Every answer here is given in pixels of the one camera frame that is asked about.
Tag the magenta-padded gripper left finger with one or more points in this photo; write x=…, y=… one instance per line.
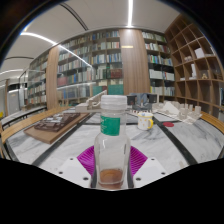
x=75, y=170

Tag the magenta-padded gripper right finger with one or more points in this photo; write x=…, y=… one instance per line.
x=148, y=170

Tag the clear plastic bottle white cap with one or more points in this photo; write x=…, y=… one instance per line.
x=111, y=150

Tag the brown model on wooden board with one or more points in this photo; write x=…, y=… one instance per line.
x=55, y=128

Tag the flat round red coaster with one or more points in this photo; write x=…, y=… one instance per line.
x=168, y=124

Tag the white building model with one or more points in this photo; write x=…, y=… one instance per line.
x=90, y=105

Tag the black box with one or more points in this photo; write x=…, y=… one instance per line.
x=131, y=100
x=153, y=98

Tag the glass-fronted bookshelf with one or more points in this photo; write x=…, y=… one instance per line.
x=36, y=83

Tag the narrow bookshelf full of books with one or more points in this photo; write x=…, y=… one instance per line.
x=160, y=66

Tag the wooden grid shelf unit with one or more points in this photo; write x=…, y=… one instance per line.
x=196, y=66

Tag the curved ceiling light strip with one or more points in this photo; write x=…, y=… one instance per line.
x=40, y=36

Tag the straight ceiling light strip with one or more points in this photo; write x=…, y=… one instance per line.
x=130, y=13

